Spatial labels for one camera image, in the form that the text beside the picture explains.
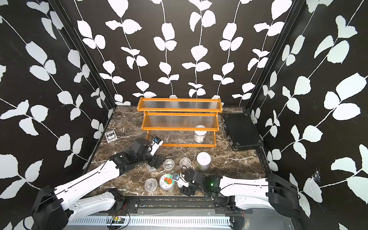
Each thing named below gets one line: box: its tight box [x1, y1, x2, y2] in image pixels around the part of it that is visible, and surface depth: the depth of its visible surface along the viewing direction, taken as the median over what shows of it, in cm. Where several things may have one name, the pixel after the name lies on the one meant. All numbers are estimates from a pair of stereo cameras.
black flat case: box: [222, 111, 265, 151], surface depth 100 cm
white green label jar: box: [196, 151, 212, 172], surface depth 84 cm
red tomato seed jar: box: [159, 173, 175, 192], surface depth 76 cm
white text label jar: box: [194, 124, 208, 144], surface depth 93 cm
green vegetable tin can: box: [173, 176, 190, 188], surface depth 67 cm
